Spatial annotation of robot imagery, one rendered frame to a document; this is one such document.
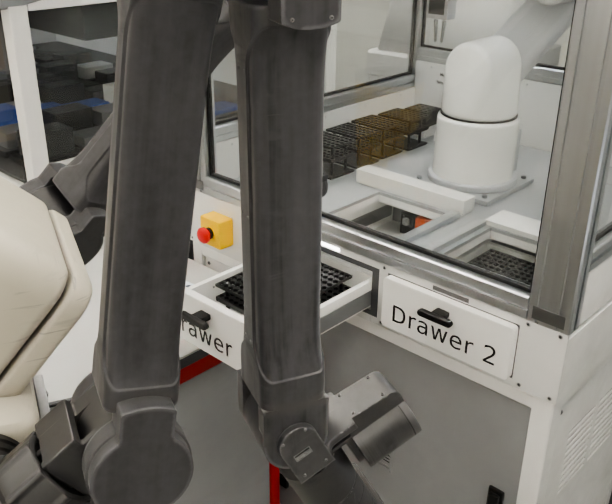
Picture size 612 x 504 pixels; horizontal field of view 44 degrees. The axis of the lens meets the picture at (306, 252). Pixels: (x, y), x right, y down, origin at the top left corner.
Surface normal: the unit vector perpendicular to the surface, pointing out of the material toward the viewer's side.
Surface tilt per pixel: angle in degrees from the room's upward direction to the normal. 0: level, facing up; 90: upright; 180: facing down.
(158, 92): 90
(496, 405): 90
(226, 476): 90
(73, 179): 62
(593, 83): 90
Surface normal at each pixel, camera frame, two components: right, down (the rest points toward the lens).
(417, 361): -0.68, 0.31
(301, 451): 0.40, 0.40
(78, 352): 0.01, -0.90
